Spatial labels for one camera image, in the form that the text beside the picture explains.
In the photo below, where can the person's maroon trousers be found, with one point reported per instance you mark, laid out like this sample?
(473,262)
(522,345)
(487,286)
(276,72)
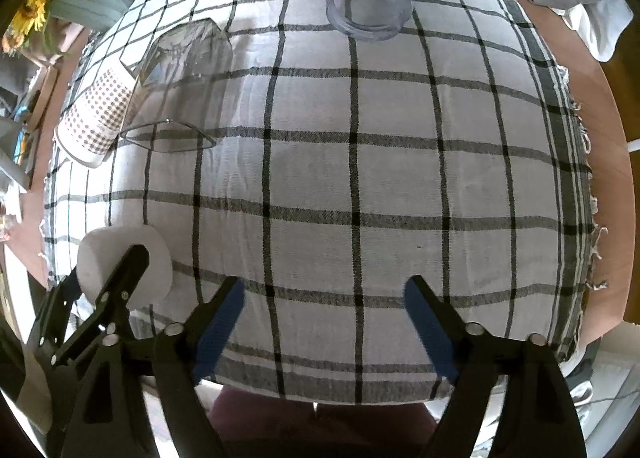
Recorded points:
(320,425)

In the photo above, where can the sunflower bouquet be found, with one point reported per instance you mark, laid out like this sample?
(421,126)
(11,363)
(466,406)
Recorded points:
(30,13)

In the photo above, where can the checked tablecloth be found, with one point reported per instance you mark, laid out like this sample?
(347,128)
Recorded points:
(350,188)

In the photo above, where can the white cup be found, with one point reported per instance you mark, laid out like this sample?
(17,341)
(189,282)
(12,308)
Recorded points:
(150,268)

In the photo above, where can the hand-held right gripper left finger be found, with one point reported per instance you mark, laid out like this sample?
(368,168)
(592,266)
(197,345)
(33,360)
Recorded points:
(219,330)

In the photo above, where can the dotted paper cup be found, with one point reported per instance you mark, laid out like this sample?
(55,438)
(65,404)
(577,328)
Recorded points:
(95,111)

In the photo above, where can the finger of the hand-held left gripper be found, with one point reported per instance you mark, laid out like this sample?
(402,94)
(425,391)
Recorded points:
(56,305)
(124,278)

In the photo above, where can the clear glass cup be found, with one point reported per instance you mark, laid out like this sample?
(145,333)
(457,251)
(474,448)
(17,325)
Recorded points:
(185,63)

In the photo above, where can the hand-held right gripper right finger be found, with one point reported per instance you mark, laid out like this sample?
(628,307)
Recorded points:
(431,333)

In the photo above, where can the white cloth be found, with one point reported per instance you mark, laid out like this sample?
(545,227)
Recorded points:
(597,33)

